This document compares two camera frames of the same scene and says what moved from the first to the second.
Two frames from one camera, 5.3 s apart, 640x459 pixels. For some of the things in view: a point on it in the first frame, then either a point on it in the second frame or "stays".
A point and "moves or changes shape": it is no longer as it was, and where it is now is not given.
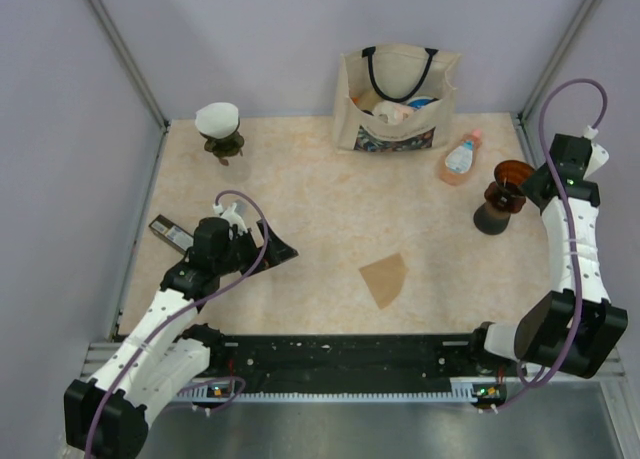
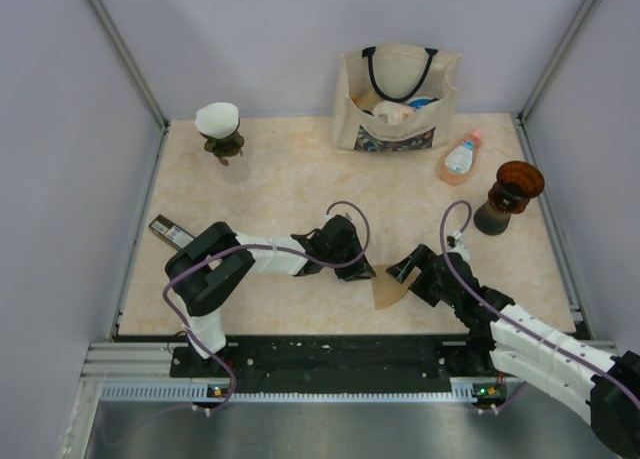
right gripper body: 531,181 to 429,289
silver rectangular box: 172,233 stays
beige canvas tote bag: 395,97 stays
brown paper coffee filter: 385,278 moves or changes shape
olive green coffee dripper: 225,147 stays
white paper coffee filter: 218,120 stays
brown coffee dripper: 506,193 stays
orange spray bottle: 458,161 stays
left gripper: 278,251 to 362,270
